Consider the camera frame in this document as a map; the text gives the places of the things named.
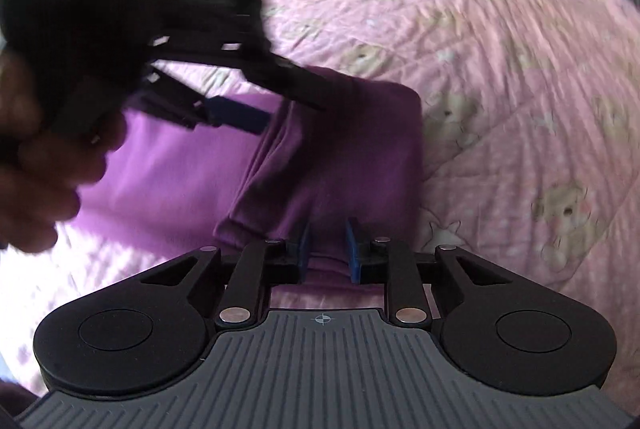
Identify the purple fleece sweater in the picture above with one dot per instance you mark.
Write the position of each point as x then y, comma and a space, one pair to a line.
340, 159

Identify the person's left hand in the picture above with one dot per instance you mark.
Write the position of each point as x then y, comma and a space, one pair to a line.
40, 179

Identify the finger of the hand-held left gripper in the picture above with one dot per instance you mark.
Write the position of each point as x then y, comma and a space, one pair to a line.
290, 79
237, 114

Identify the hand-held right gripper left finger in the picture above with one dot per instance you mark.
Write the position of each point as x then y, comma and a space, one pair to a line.
303, 254

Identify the pink bear-print blanket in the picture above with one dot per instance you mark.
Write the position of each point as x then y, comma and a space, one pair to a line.
500, 84

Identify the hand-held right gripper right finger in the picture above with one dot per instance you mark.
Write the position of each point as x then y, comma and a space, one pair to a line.
352, 254

